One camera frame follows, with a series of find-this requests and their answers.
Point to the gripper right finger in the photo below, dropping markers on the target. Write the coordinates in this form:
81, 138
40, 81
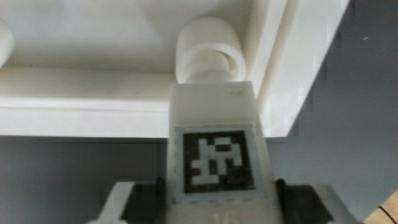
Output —
312, 205

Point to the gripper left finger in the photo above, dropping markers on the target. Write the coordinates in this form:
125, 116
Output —
134, 204

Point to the white leg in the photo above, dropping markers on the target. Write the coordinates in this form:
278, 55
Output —
221, 188

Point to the white square tabletop part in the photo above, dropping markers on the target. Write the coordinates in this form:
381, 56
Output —
88, 63

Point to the white U-shaped obstacle fence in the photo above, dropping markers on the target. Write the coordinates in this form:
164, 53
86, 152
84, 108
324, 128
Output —
304, 36

